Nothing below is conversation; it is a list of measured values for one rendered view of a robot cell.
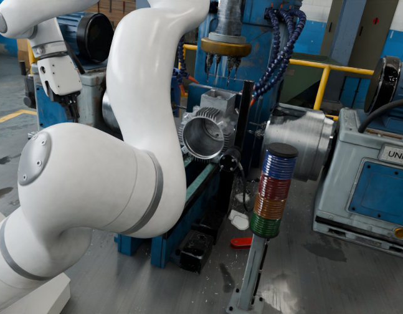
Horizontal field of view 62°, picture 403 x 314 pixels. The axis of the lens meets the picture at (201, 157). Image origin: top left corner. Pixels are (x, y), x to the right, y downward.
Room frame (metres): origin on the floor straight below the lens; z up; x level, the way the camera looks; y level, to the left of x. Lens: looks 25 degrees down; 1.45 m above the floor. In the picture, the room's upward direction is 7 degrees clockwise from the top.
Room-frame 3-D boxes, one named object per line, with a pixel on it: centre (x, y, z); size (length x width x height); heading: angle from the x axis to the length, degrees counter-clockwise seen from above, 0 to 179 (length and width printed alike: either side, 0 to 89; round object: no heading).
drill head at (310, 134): (1.09, -0.34, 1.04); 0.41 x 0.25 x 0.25; 73
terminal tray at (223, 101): (1.23, -0.04, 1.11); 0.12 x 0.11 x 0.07; 163
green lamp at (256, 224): (0.58, -0.15, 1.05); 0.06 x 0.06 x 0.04
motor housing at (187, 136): (1.19, -0.03, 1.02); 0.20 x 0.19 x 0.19; 163
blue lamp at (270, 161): (0.58, -0.15, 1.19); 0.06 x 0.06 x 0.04
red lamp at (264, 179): (0.58, -0.15, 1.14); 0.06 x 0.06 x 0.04
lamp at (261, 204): (0.58, -0.15, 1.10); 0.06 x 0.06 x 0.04
